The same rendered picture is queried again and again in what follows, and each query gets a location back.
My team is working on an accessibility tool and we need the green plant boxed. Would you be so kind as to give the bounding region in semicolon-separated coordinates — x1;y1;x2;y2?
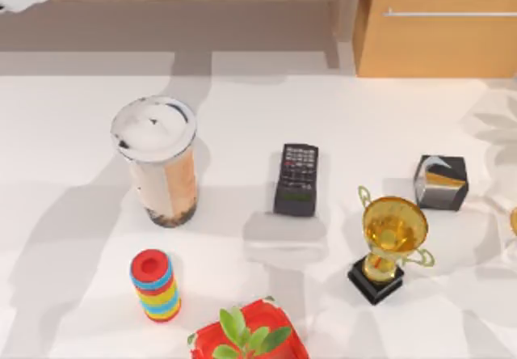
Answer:
187;295;292;359

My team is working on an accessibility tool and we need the black and gold cube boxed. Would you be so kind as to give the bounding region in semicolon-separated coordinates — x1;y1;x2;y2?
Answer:
413;154;470;212

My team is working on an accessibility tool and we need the wooden cupboard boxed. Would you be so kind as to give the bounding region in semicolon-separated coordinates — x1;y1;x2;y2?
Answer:
352;0;517;79

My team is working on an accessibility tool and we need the gold trophy on black base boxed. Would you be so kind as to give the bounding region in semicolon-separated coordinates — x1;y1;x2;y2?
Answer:
347;185;436;306

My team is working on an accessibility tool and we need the open wooden shelf unit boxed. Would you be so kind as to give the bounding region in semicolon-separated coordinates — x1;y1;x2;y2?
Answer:
0;0;364;69

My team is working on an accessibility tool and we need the milk tea cup with lid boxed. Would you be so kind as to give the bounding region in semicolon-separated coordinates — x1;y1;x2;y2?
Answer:
110;95;200;228

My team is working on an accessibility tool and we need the long metal handle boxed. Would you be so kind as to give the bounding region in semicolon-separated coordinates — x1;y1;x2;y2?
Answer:
383;7;517;18

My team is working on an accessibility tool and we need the red plant pot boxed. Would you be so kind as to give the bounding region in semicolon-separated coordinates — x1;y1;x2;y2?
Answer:
187;296;311;359

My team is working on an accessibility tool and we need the black calculator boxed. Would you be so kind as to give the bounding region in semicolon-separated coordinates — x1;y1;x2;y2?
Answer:
273;142;320;218

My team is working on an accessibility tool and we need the stack of coloured rings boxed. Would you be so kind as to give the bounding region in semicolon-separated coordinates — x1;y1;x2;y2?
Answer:
129;248;182;323

